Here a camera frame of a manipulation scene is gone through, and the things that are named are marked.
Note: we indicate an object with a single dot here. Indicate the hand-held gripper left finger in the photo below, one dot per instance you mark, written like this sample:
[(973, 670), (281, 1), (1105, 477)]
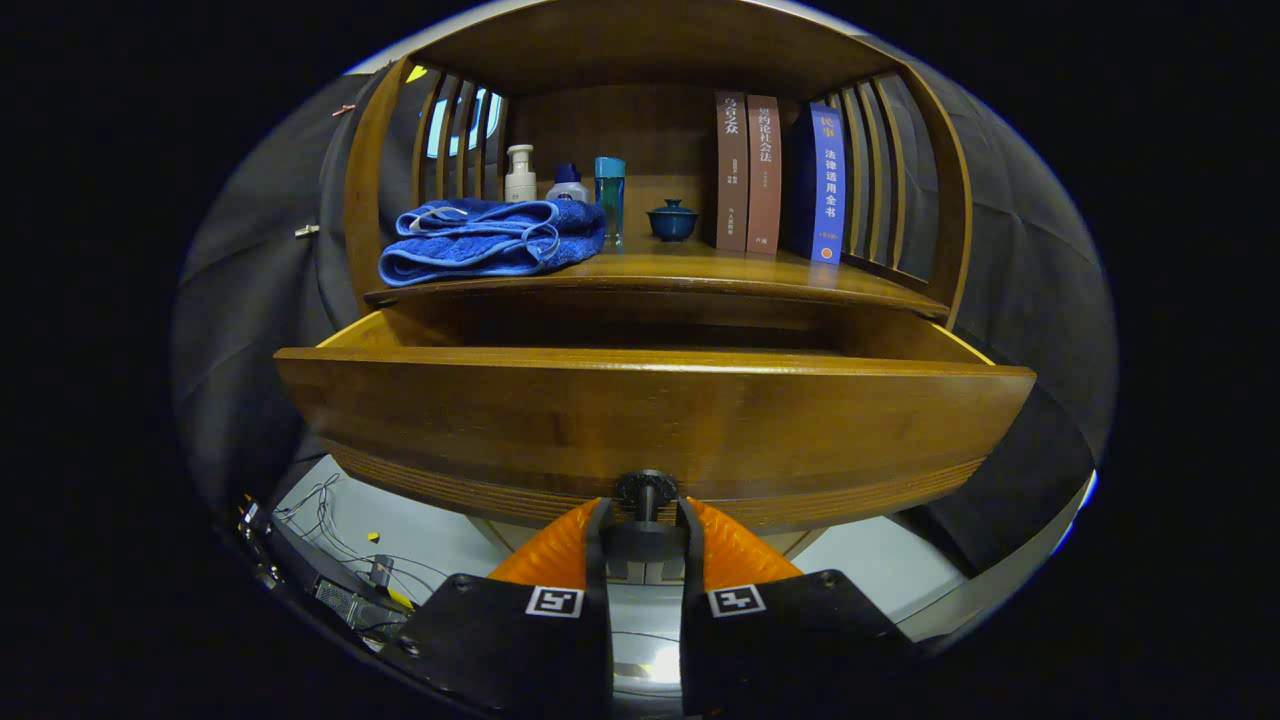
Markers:
[(500, 640)]

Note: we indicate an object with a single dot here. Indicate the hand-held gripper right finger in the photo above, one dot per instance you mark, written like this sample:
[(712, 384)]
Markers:
[(790, 640)]

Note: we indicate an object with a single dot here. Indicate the wooden drawer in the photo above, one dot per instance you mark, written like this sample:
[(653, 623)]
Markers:
[(650, 420)]

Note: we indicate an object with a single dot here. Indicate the wooden countertop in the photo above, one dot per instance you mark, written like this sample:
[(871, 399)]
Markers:
[(700, 270)]

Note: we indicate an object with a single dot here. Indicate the folded blue towel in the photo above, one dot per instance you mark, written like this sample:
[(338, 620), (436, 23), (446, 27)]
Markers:
[(480, 240)]

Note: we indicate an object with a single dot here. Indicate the blue lidded cup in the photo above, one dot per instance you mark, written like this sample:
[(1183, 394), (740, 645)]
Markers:
[(672, 222)]

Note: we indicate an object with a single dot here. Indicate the black backdrop cloth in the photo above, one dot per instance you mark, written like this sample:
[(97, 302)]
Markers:
[(1030, 260)]

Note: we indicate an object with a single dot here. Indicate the white bottle with blue pump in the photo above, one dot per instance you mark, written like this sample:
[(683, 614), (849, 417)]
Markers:
[(567, 188)]

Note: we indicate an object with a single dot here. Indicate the teal clear bottle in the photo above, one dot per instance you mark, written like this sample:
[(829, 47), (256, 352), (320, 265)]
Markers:
[(610, 195)]

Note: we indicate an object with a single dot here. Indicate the blue book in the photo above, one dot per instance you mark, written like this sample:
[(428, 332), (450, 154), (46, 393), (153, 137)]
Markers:
[(826, 180)]

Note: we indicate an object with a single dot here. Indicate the reddish brown book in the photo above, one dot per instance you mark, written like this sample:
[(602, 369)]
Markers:
[(764, 175)]

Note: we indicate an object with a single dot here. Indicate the dark brown book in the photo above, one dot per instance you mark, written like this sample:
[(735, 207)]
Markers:
[(731, 170)]

